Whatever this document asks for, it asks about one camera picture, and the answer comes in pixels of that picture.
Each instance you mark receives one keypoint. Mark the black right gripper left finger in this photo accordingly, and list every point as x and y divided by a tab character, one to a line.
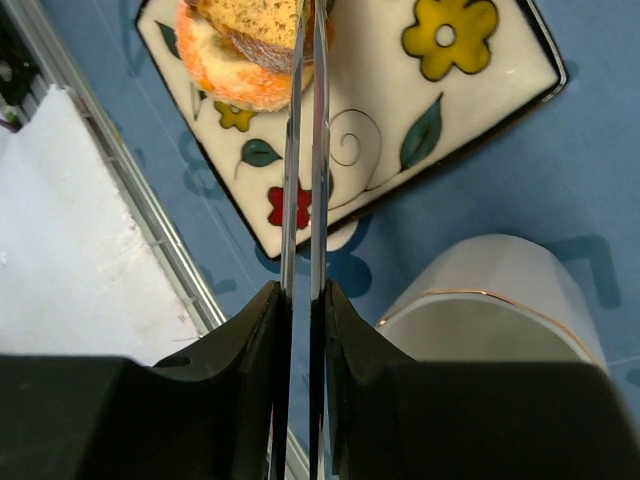
213	410

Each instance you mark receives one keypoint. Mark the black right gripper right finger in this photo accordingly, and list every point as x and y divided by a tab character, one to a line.
393	417

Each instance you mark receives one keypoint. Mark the orange glazed bagel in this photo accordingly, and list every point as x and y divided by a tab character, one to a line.
226	75

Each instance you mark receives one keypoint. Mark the seeded bread slice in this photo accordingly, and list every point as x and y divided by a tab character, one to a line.
264	32

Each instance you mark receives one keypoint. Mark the metal kitchen tongs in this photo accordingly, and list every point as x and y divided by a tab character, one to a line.
315	143

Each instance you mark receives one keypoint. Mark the white ceramic mug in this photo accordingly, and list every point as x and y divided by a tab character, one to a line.
494	298

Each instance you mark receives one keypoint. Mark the blue letter-print placemat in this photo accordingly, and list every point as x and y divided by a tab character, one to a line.
566	177

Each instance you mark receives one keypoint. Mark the square floral ceramic plate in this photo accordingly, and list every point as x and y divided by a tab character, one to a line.
412	83

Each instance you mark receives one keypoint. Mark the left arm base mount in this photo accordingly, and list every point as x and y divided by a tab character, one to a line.
18	71

